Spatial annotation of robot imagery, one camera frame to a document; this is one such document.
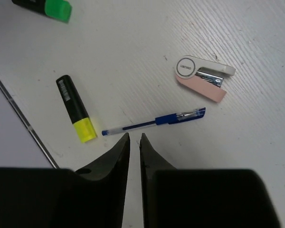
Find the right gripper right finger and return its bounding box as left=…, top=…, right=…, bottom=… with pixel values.
left=139, top=133, right=176, bottom=228

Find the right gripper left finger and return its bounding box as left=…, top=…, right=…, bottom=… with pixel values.
left=54, top=133, right=130, bottom=228

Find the blue gel pen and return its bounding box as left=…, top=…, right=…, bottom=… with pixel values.
left=101, top=107, right=206, bottom=136

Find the green black highlighter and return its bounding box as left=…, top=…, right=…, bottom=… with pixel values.
left=12, top=0, right=72, bottom=23

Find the yellow black highlighter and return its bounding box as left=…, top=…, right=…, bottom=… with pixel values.
left=56, top=75, right=97, bottom=143

